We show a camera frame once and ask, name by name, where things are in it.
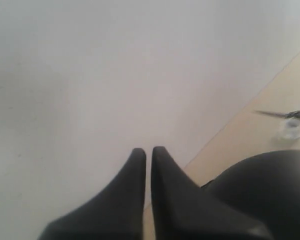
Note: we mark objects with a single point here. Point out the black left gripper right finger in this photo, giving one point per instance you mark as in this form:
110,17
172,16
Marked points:
182,211

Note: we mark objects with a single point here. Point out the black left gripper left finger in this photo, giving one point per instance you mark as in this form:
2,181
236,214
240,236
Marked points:
115,213

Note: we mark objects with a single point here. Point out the black helmet with tinted visor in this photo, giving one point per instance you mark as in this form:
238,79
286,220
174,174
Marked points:
266,187

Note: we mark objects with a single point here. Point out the clear plastic cup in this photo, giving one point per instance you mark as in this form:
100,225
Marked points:
289,129

